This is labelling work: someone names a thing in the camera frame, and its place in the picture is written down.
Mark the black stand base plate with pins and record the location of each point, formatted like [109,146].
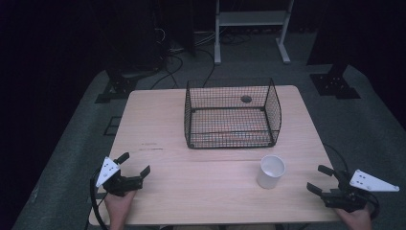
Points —
[335,84]

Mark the person's left hand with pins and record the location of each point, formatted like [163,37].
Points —
[119,206]

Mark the person's right hand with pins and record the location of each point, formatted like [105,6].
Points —
[357,220]

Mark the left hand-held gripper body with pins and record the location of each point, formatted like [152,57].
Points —
[123,184]

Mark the black stand base with legs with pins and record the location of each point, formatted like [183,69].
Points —
[118,87]

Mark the dark round table grommet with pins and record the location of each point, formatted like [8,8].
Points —
[246,99]

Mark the white cup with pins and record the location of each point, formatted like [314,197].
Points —
[270,174]

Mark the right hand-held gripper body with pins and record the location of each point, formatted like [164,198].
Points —
[348,196]

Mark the white metal desk frame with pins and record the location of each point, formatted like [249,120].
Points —
[252,18]

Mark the black square floor frame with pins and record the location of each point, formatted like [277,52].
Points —
[112,126]

